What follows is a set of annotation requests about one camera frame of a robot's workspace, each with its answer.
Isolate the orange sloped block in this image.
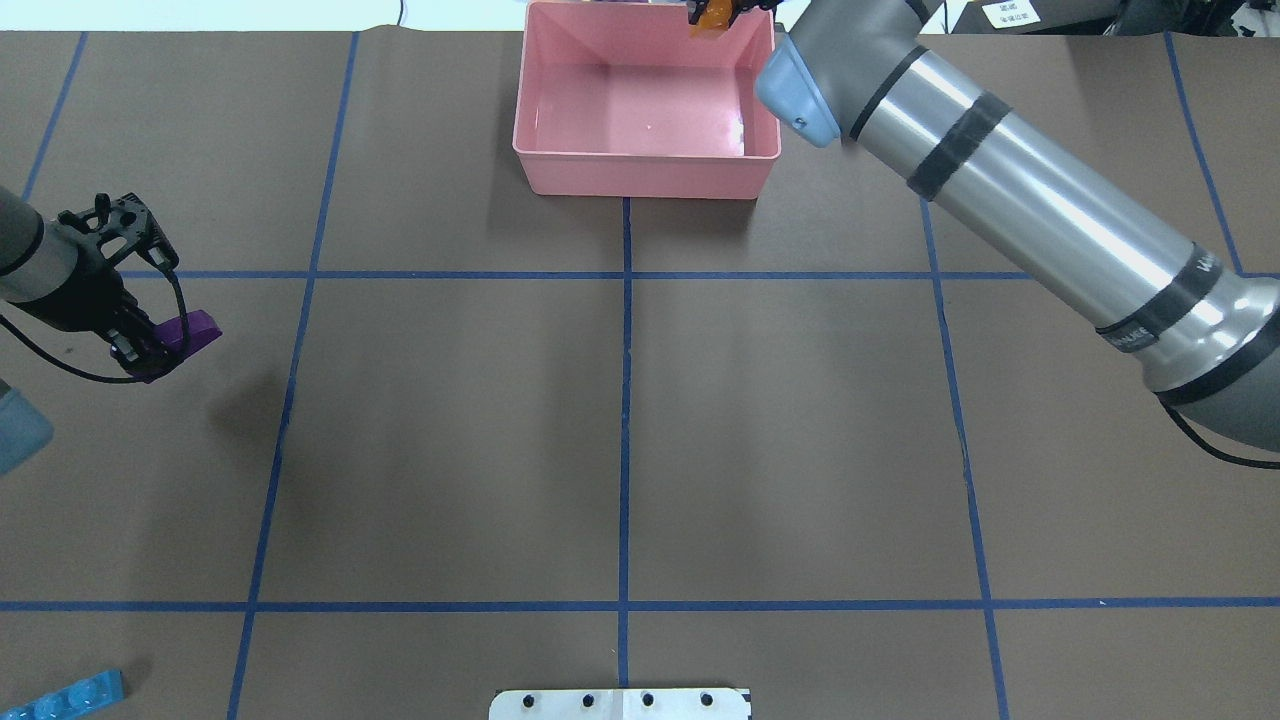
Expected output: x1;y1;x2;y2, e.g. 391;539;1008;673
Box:
686;0;739;37

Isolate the pink plastic box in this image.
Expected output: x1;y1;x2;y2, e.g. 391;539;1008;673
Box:
512;1;782;200

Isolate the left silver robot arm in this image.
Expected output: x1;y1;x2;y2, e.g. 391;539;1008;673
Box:
1;190;166;383

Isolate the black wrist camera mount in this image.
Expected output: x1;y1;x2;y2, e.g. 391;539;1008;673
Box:
55;193;180;273

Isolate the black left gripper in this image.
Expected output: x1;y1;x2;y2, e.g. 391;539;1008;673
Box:
45;255;151;351

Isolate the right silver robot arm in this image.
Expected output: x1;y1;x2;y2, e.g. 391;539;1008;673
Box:
755;1;1279;452

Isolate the purple sloped block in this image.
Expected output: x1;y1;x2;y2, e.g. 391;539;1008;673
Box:
155;310;223;363

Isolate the long blue studded block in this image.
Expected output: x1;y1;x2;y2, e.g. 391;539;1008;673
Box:
1;669;125;719

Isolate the white metal mounting plate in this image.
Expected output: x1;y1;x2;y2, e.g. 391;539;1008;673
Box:
488;687;754;719

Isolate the white paper label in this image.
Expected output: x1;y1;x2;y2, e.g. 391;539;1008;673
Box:
980;0;1042;29

